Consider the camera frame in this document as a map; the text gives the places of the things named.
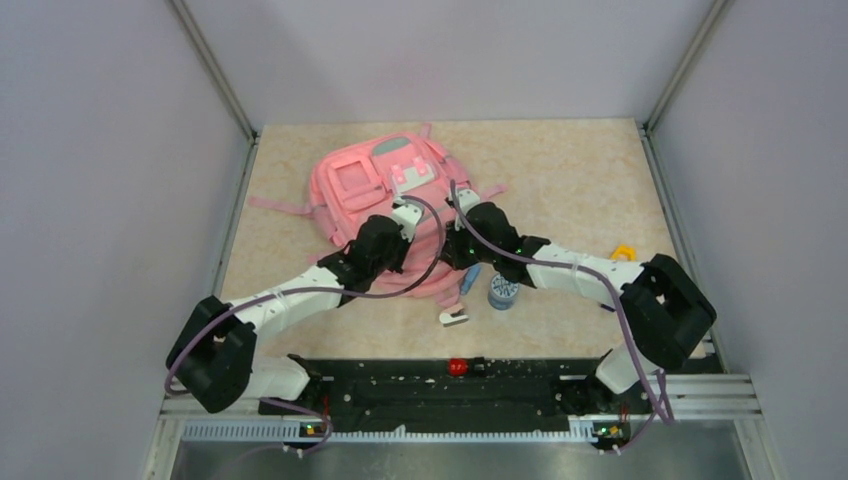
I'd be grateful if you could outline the aluminium frame rail right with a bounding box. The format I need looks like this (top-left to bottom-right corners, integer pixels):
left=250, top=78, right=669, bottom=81
left=642, top=1, right=743, bottom=373

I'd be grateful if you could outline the blue eraser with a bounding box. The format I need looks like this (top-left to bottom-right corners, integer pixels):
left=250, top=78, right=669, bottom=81
left=459, top=264, right=482, bottom=296

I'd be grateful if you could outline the aluminium frame rail left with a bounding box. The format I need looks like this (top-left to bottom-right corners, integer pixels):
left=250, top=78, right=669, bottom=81
left=166, top=1, right=259, bottom=294

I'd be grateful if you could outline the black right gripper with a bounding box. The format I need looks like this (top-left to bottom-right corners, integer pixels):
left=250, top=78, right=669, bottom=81
left=438, top=217, right=498, bottom=272

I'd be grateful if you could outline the aluminium frame rail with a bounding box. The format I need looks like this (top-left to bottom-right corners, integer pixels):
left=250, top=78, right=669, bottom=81
left=642, top=1, right=743, bottom=373
left=166, top=1, right=259, bottom=294

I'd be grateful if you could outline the pink student backpack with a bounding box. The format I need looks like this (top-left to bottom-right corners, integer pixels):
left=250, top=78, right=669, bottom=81
left=248, top=124, right=507, bottom=308

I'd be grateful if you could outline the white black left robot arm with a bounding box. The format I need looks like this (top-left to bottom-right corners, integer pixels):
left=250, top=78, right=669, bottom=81
left=165, top=205, right=423, bottom=414

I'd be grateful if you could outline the red black stamp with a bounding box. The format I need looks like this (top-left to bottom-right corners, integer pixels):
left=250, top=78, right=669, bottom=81
left=448, top=357, right=487, bottom=377

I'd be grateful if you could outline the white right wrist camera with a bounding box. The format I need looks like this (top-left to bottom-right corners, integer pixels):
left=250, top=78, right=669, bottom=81
left=452, top=188, right=483, bottom=215

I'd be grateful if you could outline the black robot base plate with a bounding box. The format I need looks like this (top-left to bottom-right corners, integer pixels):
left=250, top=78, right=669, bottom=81
left=294, top=358, right=653, bottom=435

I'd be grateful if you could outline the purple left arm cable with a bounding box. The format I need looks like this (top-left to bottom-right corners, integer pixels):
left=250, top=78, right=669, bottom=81
left=164, top=195, right=446, bottom=455

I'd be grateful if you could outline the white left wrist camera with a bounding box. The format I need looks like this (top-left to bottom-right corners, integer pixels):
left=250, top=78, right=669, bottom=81
left=389, top=201, right=424, bottom=243

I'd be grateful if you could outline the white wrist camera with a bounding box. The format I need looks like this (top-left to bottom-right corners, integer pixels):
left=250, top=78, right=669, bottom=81
left=452, top=188, right=483, bottom=215
left=389, top=201, right=424, bottom=243

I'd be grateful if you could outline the yellow triangular toy block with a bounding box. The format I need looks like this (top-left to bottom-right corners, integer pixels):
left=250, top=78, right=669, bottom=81
left=610, top=244, right=637, bottom=262

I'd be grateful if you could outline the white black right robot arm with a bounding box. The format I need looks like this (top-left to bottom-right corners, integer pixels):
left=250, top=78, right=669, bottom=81
left=441, top=199, right=717, bottom=412

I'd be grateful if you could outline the blue slime jar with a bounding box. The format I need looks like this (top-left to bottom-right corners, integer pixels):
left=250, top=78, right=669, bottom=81
left=487, top=274, right=520, bottom=311

